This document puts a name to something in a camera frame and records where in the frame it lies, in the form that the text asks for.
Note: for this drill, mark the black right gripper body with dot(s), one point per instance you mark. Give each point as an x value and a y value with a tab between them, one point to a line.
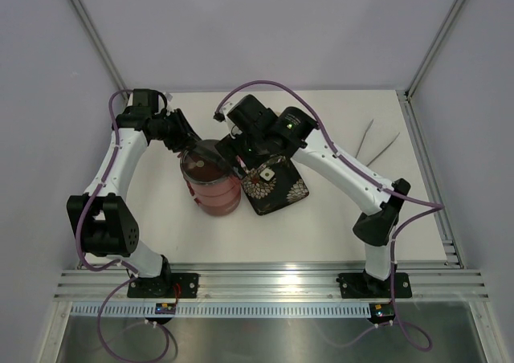
247	147

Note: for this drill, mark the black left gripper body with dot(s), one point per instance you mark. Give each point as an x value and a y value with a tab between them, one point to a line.
173	131

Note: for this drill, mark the grey transparent lid red handles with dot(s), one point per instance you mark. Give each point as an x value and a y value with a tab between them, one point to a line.
202	164

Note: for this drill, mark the pink bowl with handles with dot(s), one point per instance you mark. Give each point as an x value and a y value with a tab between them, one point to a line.
227	199

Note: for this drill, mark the metal food tongs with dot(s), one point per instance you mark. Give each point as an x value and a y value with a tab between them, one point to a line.
375	141

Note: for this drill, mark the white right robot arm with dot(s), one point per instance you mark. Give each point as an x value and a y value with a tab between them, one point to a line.
379	199

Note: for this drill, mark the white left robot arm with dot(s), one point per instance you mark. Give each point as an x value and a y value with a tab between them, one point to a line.
106	232

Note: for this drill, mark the white sushi cube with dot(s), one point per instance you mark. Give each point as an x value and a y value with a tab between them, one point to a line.
267	174

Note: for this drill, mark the black floral square plate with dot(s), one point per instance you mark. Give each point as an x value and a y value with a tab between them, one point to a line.
286	188

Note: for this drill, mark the dark pink bowl front left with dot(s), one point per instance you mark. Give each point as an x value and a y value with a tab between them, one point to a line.
219	211

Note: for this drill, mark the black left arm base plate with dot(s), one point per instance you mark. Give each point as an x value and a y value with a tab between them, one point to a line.
183	285

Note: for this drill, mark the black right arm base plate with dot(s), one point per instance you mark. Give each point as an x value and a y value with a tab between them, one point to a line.
360	285

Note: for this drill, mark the aluminium front rail frame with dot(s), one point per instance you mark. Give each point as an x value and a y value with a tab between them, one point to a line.
283	282

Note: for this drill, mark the left aluminium post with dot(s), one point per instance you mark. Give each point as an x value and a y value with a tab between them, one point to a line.
81	11

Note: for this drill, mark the aluminium post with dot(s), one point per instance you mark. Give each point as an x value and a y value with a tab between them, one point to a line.
436	45
81	11

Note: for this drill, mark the slotted white cable duct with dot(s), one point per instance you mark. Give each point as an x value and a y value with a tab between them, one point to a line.
225	310

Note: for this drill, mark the right aluminium post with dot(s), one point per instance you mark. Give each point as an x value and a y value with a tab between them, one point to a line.
436	45

